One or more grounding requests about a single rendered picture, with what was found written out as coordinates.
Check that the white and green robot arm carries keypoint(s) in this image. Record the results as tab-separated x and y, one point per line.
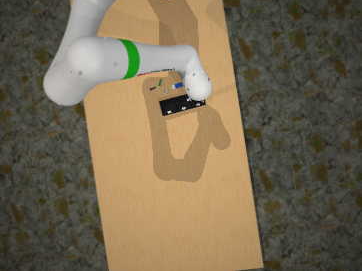
90	59

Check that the black rack of labelled bins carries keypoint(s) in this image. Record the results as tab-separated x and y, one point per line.
168	106

